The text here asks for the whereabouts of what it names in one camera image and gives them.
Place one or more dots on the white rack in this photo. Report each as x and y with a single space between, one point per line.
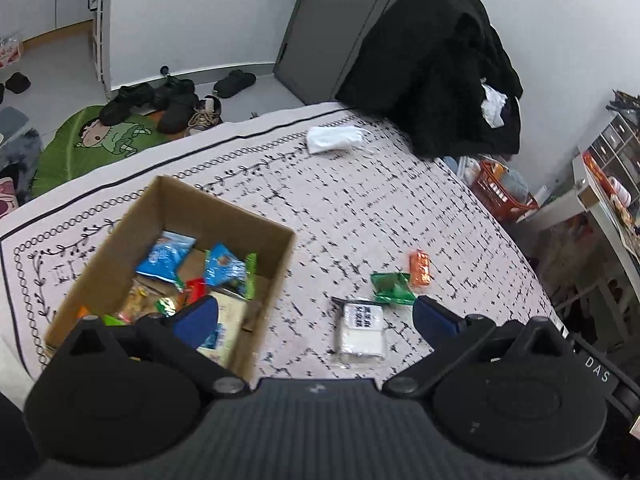
102 35

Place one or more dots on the fluffy grey rug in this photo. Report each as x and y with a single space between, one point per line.
20 157

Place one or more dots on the brown cardboard box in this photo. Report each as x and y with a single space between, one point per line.
270 280

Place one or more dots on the black shoe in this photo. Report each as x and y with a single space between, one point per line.
177 112
125 102
175 89

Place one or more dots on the large blue snack packet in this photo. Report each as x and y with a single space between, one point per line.
165 257

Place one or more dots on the black slipper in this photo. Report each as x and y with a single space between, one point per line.
17 82
235 82

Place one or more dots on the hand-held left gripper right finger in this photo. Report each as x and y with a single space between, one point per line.
434 317

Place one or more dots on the dark green snack packet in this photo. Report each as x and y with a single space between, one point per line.
392 287

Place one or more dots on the green cartoon floor mat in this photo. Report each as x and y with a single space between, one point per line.
90 147

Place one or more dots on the beige sneaker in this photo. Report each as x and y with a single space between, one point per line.
206 115

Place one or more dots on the orange snack packet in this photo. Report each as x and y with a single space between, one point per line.
420 267

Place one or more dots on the dark bag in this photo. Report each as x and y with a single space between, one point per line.
625 101

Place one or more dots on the small blue snack packet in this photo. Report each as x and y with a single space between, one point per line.
225 265

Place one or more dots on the red plastic basket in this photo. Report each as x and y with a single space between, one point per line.
495 195

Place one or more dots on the white packet with black label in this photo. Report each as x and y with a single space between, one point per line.
360 342

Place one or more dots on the black coat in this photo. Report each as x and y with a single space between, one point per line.
425 70

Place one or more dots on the white side table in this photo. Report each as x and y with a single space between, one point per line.
590 195

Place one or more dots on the clear cracker packet orange ends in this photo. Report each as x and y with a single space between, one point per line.
137 305

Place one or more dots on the red snack packet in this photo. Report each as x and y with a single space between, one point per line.
195 290

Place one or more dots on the grey drawer cabinet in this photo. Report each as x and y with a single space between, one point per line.
612 137

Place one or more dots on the white crumpled cloth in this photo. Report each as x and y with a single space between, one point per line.
492 105

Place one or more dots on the grey door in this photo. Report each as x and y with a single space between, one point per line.
320 35

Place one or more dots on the cream white snack packet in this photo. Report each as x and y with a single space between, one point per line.
231 312

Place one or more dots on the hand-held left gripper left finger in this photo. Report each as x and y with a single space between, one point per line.
197 321

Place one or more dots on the grey floor mat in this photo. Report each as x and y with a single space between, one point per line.
11 121

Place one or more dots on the pink bag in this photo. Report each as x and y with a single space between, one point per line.
10 50

